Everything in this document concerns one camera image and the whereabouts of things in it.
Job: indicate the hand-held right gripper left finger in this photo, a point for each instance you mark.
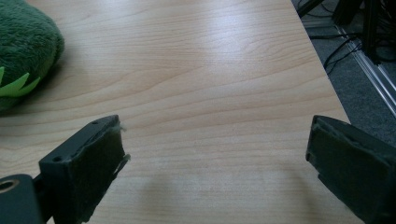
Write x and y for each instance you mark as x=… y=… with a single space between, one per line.
x=81 y=174

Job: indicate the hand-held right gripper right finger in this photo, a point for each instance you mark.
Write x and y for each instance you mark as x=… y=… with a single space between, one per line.
x=355 y=168

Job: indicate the green plush toy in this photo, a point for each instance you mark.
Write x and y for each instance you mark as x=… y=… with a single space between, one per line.
x=23 y=46

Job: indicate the black metal stand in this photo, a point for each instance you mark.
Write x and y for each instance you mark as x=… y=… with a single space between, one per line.
x=372 y=28

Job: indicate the aluminium frame rail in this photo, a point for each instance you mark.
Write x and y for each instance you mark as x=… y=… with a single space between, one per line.
x=370 y=67

